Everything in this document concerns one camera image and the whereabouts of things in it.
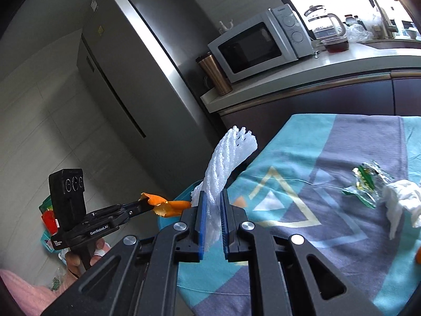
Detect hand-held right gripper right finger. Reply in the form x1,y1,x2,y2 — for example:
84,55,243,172
221,189,385,316

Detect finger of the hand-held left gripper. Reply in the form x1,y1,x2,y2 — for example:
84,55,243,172
127,199,153,211
127,206,156,220

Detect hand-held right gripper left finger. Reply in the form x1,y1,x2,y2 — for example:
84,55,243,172
41,191,208,316

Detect white foam fruit net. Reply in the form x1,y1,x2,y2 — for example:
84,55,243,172
191,125,259,252

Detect white tissue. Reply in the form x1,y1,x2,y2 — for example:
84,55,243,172
382,178,421,240

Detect person's left forearm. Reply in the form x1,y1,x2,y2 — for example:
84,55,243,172
0,268,81,316

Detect person's left hand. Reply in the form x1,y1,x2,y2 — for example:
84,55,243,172
65,237,111,277

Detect red printed bag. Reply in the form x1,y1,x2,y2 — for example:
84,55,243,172
39,196,64,236

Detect teal printed blanket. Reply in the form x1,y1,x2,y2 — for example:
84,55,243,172
176,113,421,316

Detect silver refrigerator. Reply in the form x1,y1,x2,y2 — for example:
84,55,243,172
76,0,227,201

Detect green foil wrapper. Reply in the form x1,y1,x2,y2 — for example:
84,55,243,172
342,160,395,209

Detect copper travel tumbler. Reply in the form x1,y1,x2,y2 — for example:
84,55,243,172
196,51,233,95

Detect kitchen counter cabinet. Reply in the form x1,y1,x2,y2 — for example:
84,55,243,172
200,36,421,139

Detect white microwave oven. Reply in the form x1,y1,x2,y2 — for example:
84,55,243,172
207,4,314,84

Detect dark red lidded container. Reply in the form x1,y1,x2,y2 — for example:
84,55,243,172
320,36,349,53

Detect glass electric kettle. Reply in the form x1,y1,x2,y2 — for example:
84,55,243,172
303,5,347,40

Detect clear plastic bag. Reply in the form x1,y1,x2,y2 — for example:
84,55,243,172
345,10,375,43

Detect steel kitchen faucet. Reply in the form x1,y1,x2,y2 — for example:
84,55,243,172
362,0,400,38

